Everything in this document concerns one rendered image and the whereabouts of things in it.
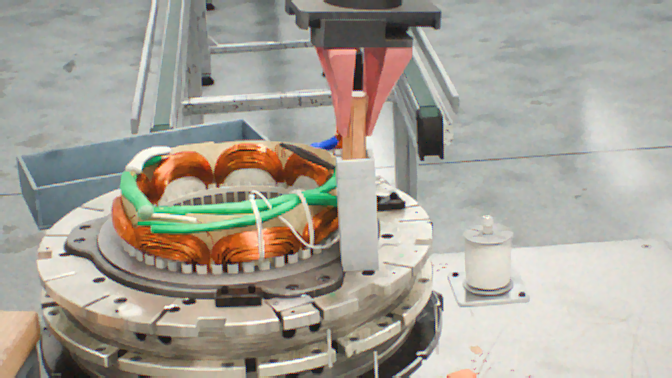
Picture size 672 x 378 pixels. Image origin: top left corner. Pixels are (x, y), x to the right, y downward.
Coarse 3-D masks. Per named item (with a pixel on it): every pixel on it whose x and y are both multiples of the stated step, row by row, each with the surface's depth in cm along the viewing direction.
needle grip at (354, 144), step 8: (352, 96) 99; (360, 96) 99; (352, 104) 99; (360, 104) 99; (352, 112) 99; (360, 112) 99; (352, 120) 99; (360, 120) 99; (352, 128) 99; (360, 128) 99; (352, 136) 99; (360, 136) 99; (344, 144) 100; (352, 144) 100; (360, 144) 100; (344, 152) 100; (352, 152) 100; (360, 152) 100
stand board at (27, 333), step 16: (0, 320) 104; (16, 320) 104; (32, 320) 105; (0, 336) 102; (16, 336) 102; (32, 336) 105; (0, 352) 100; (16, 352) 101; (0, 368) 98; (16, 368) 101
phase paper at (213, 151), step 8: (216, 144) 116; (224, 144) 116; (232, 144) 117; (264, 144) 116; (272, 144) 116; (208, 152) 117; (216, 152) 117; (280, 152) 116; (288, 152) 116; (208, 160) 117; (216, 160) 117; (280, 160) 116; (216, 184) 118
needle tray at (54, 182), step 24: (240, 120) 147; (96, 144) 142; (120, 144) 143; (144, 144) 144; (168, 144) 145; (192, 144) 146; (24, 168) 136; (48, 168) 141; (72, 168) 142; (96, 168) 143; (120, 168) 144; (24, 192) 139; (48, 192) 131; (72, 192) 132; (96, 192) 133; (48, 216) 132
